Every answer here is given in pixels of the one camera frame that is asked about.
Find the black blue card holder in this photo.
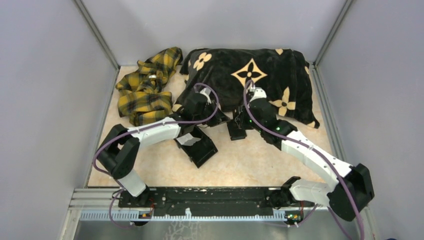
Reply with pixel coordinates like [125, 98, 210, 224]
[227, 110, 247, 141]

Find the yellow plaid cloth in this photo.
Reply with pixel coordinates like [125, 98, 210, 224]
[115, 47, 183, 127]

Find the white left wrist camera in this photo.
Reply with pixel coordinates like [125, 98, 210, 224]
[199, 88, 212, 104]

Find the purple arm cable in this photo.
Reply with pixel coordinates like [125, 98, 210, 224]
[243, 79, 365, 240]
[92, 82, 221, 229]

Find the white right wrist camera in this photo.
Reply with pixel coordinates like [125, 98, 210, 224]
[248, 87, 267, 103]

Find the black floral pillow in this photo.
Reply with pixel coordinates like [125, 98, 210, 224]
[172, 48, 320, 129]

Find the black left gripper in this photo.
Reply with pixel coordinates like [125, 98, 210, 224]
[193, 99, 231, 127]

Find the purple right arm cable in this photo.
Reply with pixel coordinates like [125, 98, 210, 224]
[243, 79, 365, 240]

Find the aluminium front frame rail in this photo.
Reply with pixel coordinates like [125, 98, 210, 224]
[69, 187, 318, 222]

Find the black plastic card tray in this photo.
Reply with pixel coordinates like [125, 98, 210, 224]
[175, 126, 218, 168]

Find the white credit card stack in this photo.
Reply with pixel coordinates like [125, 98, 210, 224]
[175, 133, 202, 146]

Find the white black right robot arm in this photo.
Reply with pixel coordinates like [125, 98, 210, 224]
[243, 98, 375, 222]

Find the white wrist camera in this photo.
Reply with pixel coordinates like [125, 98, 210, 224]
[248, 87, 267, 103]
[199, 88, 212, 104]

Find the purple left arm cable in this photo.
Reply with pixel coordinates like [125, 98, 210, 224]
[92, 82, 221, 229]

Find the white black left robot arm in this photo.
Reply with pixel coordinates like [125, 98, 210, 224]
[96, 93, 230, 207]

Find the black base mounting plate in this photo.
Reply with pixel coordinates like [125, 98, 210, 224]
[118, 186, 314, 217]

